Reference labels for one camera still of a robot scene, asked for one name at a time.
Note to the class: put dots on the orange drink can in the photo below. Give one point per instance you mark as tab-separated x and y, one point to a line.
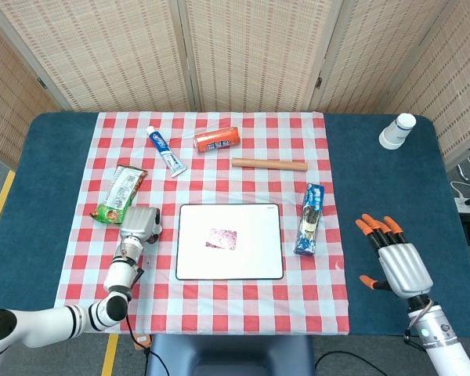
216	140

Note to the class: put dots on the white power strip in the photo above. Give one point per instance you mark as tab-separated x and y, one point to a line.
468	205

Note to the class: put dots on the small pink patterned packet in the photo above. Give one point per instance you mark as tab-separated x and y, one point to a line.
221	239

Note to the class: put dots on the blue white toothpaste tube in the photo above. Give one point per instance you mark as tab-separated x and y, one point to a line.
165	150

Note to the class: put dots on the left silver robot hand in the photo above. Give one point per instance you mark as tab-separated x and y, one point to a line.
139	221

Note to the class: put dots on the wooden rolling pin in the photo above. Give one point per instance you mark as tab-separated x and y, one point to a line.
270	164

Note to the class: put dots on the white paper cup stack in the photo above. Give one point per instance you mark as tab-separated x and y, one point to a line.
396	131

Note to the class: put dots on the woven folding screen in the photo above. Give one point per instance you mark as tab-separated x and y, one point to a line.
250	51

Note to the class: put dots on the blue chair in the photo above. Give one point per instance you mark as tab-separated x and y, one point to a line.
231	356

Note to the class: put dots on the small orange device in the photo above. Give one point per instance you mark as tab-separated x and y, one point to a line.
143	341

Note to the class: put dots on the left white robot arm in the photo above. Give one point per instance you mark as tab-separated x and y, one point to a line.
43	323

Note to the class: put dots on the red white checkered tablecloth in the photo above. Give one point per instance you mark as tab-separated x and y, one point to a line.
227	305

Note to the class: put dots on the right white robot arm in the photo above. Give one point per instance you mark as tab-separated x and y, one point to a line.
438	337

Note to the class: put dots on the green snack bag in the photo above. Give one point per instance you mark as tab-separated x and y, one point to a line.
119	192

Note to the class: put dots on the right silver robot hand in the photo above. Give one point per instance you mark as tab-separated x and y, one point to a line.
403	266

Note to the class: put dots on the white board black frame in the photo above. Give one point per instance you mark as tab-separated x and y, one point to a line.
254	258

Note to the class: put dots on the blue cookie box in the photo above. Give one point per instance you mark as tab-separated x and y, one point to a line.
309	219

